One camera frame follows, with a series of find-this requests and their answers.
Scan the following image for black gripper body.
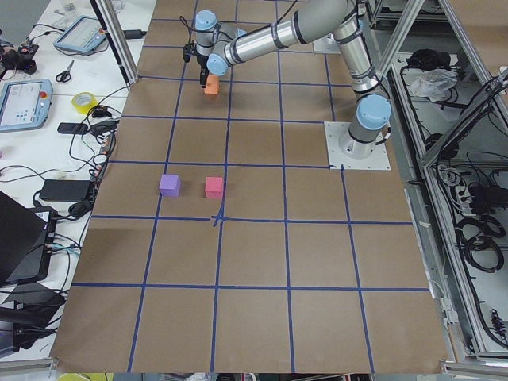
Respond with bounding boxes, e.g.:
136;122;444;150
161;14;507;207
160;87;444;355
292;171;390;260
182;44;209;79

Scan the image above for orange foam block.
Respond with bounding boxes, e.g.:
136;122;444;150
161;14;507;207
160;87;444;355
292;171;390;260
203;74;220;95

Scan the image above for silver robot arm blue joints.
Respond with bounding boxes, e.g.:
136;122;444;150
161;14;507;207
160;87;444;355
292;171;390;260
177;1;391;148

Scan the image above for teach pendant upper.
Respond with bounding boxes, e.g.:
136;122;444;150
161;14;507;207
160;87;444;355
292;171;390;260
53;16;106;56

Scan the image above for teach pendant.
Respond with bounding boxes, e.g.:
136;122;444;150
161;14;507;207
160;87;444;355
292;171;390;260
53;16;106;56
1;79;53;133

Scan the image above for pink foam block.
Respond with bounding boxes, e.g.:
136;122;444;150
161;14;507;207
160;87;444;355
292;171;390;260
205;176;224;199

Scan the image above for purple foam block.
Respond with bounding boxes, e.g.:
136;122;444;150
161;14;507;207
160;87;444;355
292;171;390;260
159;174;181;197

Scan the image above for black power strip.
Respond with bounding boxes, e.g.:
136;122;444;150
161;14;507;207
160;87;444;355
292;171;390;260
89;132;117;202

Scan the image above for yellow tape roll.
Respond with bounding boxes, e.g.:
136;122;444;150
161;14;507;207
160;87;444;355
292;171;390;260
71;91;98;115

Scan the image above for black smartphone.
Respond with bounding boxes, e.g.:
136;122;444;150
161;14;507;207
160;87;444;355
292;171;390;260
57;122;89;135

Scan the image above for brown paper mat blue grid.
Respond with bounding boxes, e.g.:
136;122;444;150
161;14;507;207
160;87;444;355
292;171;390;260
52;1;448;374

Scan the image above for teach pendant lower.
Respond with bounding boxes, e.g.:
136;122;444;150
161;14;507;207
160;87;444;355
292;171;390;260
1;79;53;133

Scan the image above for black power adapter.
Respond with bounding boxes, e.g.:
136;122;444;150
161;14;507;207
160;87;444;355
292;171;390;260
40;179;91;202

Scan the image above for crumpled white cloth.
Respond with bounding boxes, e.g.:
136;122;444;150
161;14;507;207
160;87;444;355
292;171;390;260
408;68;458;102

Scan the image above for black laptop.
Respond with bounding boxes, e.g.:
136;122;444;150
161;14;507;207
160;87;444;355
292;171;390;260
1;193;56;287

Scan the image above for aluminium frame post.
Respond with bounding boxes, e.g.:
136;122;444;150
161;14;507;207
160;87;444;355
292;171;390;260
90;0;138;86

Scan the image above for black handled scissors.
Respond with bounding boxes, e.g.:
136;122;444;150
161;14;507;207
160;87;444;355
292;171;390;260
55;60;75;83

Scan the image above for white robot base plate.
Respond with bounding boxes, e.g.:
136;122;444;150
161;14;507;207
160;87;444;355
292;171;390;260
324;121;391;171

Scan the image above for aluminium cable enclosure frame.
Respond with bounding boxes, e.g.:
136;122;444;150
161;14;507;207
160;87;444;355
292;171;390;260
366;1;507;371

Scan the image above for coiled black cables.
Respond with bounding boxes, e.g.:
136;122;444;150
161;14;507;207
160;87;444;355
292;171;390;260
454;216;507;275

